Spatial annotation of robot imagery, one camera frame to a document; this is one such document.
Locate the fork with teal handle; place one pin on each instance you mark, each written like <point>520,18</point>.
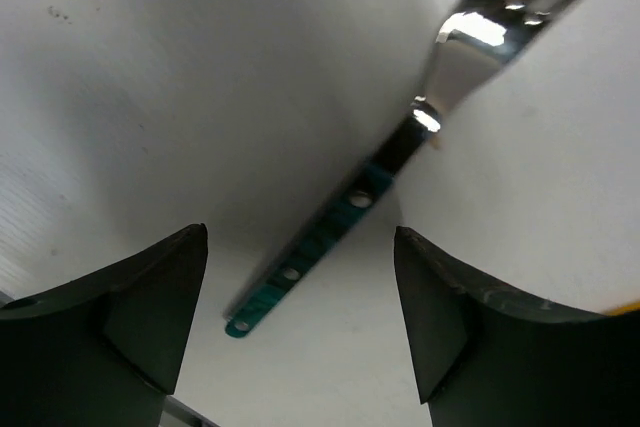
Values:
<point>477,40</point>

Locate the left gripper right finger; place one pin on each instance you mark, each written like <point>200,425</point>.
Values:
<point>486,353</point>

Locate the yellow pikachu cloth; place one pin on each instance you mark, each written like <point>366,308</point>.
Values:
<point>631,307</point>

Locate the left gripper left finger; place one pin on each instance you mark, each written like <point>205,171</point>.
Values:
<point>105,349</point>

